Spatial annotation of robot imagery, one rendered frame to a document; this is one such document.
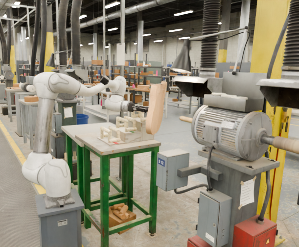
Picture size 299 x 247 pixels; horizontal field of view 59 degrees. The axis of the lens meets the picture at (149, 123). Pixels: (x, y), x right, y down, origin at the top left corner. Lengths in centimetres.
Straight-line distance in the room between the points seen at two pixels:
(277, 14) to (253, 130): 129
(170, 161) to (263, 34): 148
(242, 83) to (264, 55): 92
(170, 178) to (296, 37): 90
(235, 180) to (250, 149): 18
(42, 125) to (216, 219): 123
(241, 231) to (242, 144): 45
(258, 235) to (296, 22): 101
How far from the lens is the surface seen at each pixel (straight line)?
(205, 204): 150
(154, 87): 194
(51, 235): 191
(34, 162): 194
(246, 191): 153
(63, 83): 177
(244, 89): 157
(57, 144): 389
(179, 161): 148
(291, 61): 139
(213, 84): 166
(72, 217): 188
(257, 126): 140
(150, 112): 197
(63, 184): 181
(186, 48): 169
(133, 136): 236
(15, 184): 408
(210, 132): 146
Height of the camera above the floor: 157
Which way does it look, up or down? 11 degrees down
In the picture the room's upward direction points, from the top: 2 degrees clockwise
